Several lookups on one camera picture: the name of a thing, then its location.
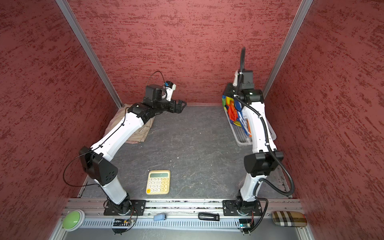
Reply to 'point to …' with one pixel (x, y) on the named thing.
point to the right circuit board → (245, 223)
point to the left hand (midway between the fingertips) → (178, 104)
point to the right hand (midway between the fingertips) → (224, 90)
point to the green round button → (73, 220)
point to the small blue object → (159, 217)
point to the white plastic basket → (240, 138)
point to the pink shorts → (114, 122)
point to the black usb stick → (208, 216)
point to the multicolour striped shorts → (238, 114)
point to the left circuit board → (122, 222)
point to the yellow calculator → (158, 182)
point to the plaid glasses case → (289, 218)
